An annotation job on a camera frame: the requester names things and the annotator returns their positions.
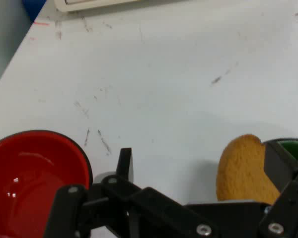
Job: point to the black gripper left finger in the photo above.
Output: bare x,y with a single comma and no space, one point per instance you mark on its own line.
149,205

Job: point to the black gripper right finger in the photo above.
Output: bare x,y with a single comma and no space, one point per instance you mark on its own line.
288,198

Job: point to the dark green plate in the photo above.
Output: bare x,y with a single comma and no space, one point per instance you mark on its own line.
295,148

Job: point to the brown toast bread slice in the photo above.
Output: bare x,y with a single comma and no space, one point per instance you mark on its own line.
241,171

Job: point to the red bowl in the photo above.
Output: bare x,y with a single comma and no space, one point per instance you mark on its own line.
27,178

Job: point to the cream toaster oven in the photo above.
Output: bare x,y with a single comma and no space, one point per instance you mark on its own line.
89,4

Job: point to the blue object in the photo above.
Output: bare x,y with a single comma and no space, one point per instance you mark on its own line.
33,7

